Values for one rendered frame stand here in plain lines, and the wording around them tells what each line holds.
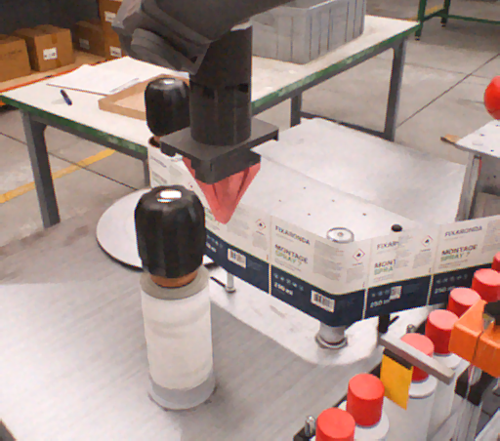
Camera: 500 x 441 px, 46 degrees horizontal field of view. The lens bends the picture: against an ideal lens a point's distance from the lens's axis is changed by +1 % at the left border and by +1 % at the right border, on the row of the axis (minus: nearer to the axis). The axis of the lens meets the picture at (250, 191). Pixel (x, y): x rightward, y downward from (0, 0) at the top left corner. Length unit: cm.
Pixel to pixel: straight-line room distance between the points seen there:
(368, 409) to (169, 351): 28
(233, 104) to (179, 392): 42
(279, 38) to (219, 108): 194
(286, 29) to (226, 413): 184
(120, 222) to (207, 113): 68
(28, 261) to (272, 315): 46
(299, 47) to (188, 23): 201
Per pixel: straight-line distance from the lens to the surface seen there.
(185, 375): 78
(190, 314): 72
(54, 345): 95
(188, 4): 39
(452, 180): 152
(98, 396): 86
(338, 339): 90
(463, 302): 70
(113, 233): 115
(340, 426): 55
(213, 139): 53
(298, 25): 240
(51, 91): 224
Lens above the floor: 150
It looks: 29 degrees down
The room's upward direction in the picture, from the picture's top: straight up
